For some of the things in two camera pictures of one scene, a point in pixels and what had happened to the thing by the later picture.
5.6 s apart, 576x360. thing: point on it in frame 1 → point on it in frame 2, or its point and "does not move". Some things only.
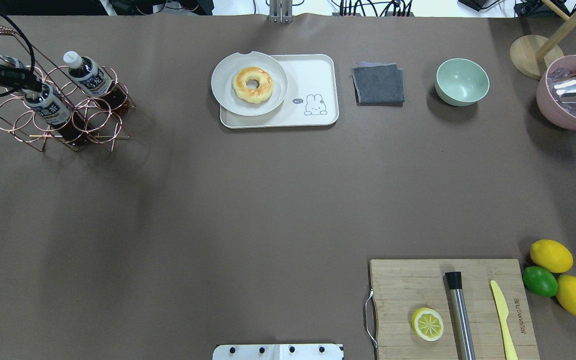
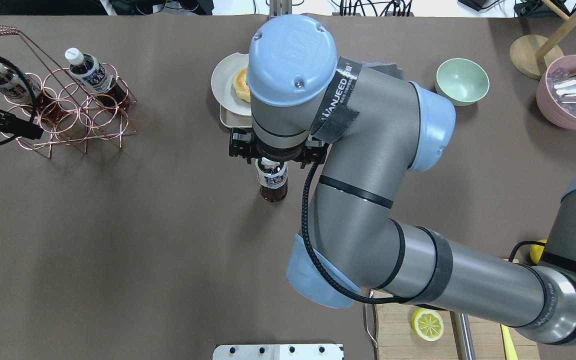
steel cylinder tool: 465,350 does not move
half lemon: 427,323 does not move
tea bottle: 57,112 → 272,176
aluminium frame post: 280,12 does not move
